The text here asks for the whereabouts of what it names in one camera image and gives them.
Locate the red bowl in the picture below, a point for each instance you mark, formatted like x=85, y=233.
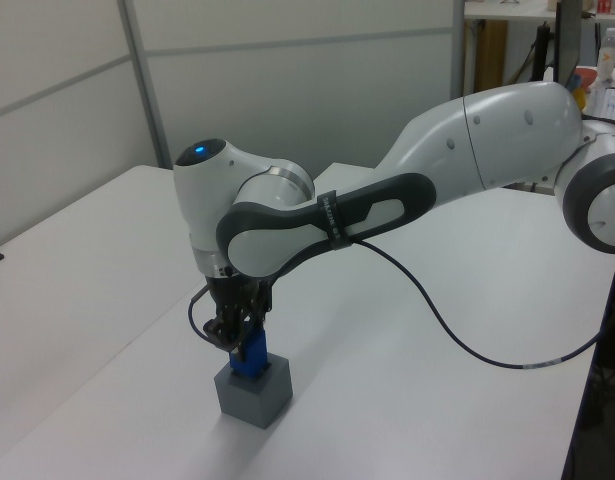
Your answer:
x=586, y=76

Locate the clear plastic bottle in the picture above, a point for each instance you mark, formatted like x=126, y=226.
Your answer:
x=607, y=57

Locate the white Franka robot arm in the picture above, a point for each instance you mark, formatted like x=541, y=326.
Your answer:
x=437, y=150

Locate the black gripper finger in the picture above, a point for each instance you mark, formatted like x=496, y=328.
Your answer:
x=222, y=330
x=259, y=310

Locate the yellow ball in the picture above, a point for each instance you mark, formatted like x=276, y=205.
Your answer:
x=580, y=96

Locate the blue block with knob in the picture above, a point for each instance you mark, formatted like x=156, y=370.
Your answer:
x=254, y=357

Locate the grey hollow cuboid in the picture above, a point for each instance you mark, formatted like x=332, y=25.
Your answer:
x=257, y=400

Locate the tan cardboard panel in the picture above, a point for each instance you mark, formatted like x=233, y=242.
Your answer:
x=491, y=55

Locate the dark thick pole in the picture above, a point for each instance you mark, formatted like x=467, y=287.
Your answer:
x=567, y=40

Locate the grey partition post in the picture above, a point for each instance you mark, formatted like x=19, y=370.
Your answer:
x=147, y=85

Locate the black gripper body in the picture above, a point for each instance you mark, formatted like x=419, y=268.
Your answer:
x=232, y=290

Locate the black slim pole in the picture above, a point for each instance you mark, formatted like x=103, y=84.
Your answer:
x=543, y=55

